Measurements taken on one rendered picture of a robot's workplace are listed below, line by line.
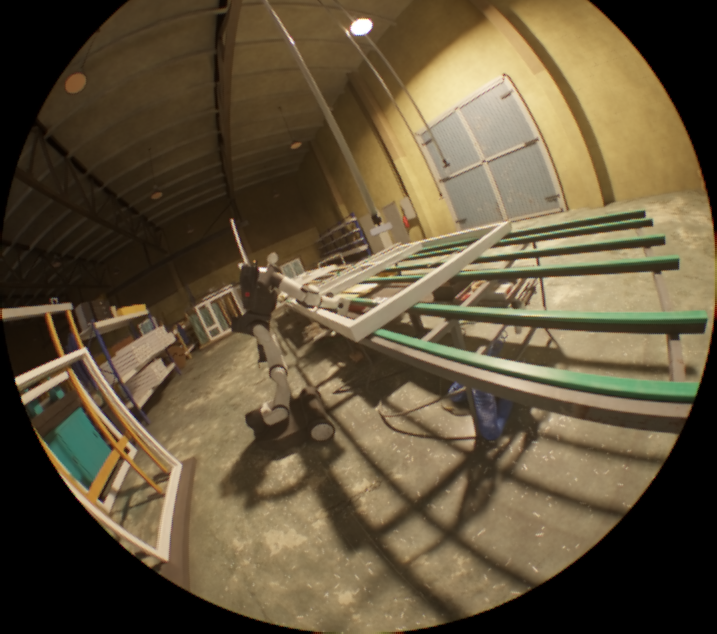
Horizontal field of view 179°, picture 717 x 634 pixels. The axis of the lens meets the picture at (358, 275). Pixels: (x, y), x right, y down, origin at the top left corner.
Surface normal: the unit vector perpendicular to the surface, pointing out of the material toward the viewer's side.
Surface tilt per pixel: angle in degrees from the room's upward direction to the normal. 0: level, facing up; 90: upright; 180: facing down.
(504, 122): 90
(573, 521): 0
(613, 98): 90
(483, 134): 90
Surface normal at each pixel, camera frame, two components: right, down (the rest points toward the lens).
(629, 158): -0.80, 0.42
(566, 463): -0.40, -0.91
